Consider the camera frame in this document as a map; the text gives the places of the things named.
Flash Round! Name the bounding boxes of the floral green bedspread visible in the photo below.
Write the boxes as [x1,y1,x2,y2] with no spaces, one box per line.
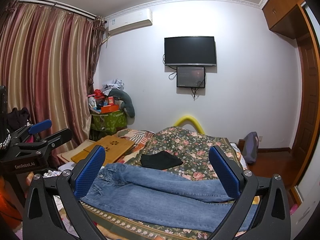
[82,127,247,239]

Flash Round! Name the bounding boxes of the blue denim jeans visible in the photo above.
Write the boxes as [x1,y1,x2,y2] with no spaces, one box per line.
[81,162,259,234]

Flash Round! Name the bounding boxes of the pink and black clothes pile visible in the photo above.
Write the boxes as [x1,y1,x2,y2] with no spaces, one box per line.
[7,107,31,138]

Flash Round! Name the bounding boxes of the striped red gold curtain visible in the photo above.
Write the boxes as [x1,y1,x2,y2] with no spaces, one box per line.
[1,2,105,165]

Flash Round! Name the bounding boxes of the green fabric storage box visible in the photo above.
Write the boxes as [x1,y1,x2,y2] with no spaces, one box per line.
[90,110,127,136]

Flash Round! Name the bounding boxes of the wooden lap desk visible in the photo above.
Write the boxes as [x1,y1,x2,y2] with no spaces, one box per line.
[71,135,135,166]

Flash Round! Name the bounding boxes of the wooden overhead wardrobe cabinet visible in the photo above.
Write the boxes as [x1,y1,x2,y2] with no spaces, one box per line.
[263,0,308,40]

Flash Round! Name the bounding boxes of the brown wooden door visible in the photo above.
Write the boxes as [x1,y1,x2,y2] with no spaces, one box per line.
[292,34,319,186]

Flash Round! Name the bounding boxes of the white wall air conditioner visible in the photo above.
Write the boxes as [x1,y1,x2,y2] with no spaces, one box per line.
[106,8,153,36]

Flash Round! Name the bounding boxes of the small black wall monitor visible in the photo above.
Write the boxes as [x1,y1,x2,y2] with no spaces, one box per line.
[176,66,206,88]

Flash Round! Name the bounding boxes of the large black wall television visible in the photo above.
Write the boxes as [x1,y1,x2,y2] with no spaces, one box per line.
[164,36,217,66]

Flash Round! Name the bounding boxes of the yellow foam bed rail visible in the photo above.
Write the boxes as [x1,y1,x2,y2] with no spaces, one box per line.
[173,115,205,134]

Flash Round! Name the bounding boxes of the orange box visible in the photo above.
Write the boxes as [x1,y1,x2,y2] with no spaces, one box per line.
[101,105,119,114]

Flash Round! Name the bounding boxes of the white crumpled cloth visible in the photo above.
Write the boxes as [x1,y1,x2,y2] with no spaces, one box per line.
[101,79,124,95]

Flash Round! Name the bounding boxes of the striped patterned blanket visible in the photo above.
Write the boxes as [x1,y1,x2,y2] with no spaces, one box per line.
[114,128,155,152]

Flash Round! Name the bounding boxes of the black folded garment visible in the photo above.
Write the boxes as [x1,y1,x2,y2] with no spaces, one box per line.
[140,151,183,170]

